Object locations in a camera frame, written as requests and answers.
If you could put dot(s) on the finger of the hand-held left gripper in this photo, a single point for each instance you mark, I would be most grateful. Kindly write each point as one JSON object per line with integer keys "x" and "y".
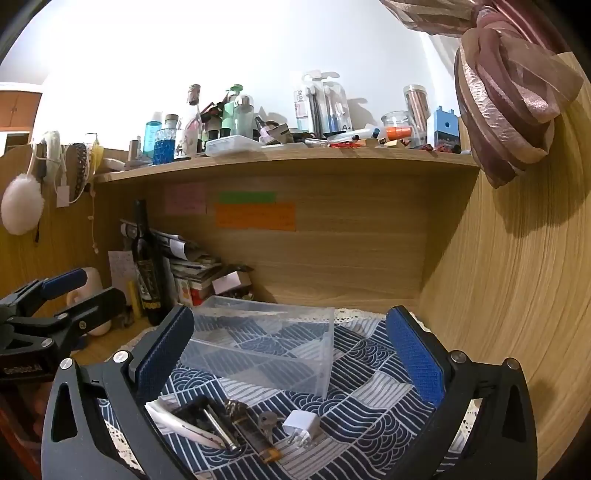
{"x": 94, "y": 307}
{"x": 64, "y": 281}

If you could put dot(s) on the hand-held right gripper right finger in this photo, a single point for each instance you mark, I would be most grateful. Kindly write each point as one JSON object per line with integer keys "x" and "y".
{"x": 415, "y": 355}

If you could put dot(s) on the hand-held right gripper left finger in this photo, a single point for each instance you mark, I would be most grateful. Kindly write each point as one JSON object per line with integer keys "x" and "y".
{"x": 167, "y": 353}

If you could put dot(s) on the white rounded container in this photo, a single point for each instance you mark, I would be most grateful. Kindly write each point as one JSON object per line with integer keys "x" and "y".
{"x": 92, "y": 279}

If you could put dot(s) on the yellow tube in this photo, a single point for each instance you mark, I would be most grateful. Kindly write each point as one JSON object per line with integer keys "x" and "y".
{"x": 134, "y": 297}

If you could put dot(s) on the white printed card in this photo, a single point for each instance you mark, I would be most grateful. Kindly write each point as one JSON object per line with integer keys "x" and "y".
{"x": 120, "y": 272}

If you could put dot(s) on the dark wine bottle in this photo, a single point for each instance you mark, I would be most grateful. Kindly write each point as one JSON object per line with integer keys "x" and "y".
{"x": 147, "y": 272}

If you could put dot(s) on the white slim stick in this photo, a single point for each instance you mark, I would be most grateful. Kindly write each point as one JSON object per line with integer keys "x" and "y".
{"x": 178, "y": 420}

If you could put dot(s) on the blue wave patterned cloth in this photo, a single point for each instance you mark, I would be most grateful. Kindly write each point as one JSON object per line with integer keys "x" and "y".
{"x": 364, "y": 401}

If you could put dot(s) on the black case silver tube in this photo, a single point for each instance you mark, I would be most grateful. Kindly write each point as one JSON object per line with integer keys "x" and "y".
{"x": 214, "y": 422}

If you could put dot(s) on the white fluffy puff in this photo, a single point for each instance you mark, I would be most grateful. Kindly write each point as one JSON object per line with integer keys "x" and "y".
{"x": 21, "y": 207}

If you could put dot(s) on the white paper tag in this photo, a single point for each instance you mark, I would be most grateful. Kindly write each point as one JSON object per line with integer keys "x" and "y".
{"x": 62, "y": 194}

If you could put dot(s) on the stack of magazines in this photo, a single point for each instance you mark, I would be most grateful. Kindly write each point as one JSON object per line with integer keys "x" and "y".
{"x": 191, "y": 263}

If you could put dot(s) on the small white cardboard box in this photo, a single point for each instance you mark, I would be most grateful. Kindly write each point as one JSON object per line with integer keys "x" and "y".
{"x": 231, "y": 282}

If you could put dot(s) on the clear plastic storage box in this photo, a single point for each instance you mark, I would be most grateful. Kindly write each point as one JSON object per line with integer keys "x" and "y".
{"x": 263, "y": 344}

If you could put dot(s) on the patterned headband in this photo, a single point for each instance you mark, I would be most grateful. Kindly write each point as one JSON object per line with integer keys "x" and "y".
{"x": 81, "y": 170}

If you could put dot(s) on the silver key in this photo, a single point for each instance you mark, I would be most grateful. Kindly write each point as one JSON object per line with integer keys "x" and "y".
{"x": 268, "y": 420}

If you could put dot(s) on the clear lighter yellow end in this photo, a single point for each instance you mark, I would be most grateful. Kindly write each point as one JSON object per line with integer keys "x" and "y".
{"x": 258, "y": 438}

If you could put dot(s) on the white fluffy headband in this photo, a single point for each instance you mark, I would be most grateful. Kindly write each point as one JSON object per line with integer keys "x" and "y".
{"x": 55, "y": 154}

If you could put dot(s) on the white charger plug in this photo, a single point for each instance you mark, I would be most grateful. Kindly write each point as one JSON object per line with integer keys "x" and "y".
{"x": 302, "y": 425}

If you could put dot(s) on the pink sticky note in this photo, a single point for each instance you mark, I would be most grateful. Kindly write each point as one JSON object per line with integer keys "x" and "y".
{"x": 185, "y": 198}

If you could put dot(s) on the orange sticky note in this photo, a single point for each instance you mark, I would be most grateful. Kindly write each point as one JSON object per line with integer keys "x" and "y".
{"x": 255, "y": 216}

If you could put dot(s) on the glass cup blue beads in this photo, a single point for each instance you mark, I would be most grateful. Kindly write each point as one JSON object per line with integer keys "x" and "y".
{"x": 164, "y": 146}

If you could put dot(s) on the blue liquid bottle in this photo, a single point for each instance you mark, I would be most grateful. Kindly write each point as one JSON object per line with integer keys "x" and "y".
{"x": 151, "y": 136}

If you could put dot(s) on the green sticky note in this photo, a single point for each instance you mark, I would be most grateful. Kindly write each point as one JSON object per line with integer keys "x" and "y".
{"x": 247, "y": 197}

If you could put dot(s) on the wooden cabinet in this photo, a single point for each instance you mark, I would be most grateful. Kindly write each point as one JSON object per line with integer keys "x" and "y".
{"x": 18, "y": 106}

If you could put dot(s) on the white flat box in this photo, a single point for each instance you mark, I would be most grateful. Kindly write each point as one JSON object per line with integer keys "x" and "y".
{"x": 231, "y": 145}

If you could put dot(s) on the wooden shelf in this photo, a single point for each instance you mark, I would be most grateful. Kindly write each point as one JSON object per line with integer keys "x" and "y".
{"x": 286, "y": 161}

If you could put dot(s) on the blue and white box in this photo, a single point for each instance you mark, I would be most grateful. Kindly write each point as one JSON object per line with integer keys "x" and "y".
{"x": 443, "y": 128}

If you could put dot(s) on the clear glass jar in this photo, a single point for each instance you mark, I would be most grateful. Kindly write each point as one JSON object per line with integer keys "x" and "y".
{"x": 396, "y": 121}

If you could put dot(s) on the tall copper filled jar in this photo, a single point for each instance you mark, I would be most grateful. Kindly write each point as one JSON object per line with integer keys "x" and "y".
{"x": 417, "y": 108}

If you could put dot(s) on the toothbrush blister pack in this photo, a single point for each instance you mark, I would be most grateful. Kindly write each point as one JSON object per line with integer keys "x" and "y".
{"x": 307, "y": 104}
{"x": 336, "y": 106}

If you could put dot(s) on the pink tied curtain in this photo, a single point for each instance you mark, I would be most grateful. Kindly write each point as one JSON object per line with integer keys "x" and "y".
{"x": 503, "y": 101}

